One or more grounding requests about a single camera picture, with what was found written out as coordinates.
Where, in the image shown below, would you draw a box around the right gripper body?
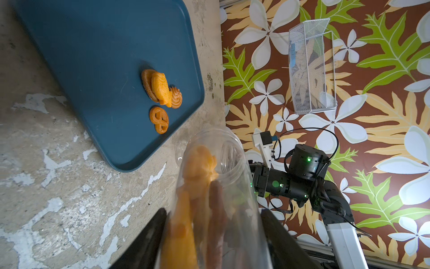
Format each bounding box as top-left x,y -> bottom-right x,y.
249,162 -> 270,197

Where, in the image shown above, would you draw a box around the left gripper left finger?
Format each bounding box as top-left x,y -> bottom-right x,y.
109,208 -> 168,269

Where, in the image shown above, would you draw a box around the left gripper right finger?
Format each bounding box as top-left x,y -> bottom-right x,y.
260,209 -> 322,269

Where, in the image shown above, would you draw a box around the clear cookie jar front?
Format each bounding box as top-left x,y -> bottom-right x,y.
156,127 -> 272,269

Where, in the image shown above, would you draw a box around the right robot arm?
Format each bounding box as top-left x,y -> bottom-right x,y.
250,131 -> 368,269

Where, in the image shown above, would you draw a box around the orange cookies on tray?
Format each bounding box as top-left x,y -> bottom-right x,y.
141,69 -> 183,134

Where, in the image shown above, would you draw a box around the white mesh basket right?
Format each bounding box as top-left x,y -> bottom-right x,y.
288,19 -> 337,115

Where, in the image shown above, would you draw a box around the teal plastic tray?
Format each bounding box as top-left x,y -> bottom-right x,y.
12,1 -> 204,173

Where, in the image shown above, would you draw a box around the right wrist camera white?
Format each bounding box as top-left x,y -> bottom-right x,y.
252,131 -> 278,168

